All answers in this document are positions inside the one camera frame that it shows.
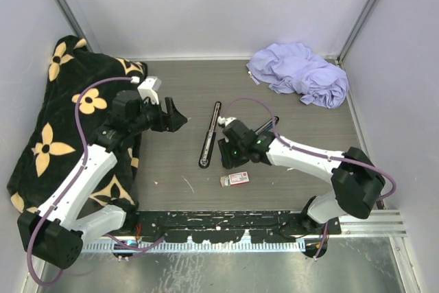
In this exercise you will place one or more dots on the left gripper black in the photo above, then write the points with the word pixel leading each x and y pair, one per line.
pixel 171 121

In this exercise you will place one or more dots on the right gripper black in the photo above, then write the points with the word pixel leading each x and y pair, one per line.
pixel 228 160

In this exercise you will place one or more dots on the blue stapler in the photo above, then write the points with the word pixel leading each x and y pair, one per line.
pixel 267 125

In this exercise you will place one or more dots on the red white staple box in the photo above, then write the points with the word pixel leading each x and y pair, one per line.
pixel 234 179

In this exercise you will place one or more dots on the black stapler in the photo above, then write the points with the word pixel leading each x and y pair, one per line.
pixel 207 148

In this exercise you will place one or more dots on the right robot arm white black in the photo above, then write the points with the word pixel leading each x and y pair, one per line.
pixel 356 184

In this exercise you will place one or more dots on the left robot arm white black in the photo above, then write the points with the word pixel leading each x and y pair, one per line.
pixel 55 232

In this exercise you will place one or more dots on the lavender crumpled cloth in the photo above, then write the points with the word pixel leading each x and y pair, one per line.
pixel 294 68

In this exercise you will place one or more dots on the black floral blanket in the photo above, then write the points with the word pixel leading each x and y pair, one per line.
pixel 55 147

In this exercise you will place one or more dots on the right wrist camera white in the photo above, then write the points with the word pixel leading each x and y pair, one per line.
pixel 224 121

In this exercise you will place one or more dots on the white cable duct strip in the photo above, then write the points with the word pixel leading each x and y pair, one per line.
pixel 244 246

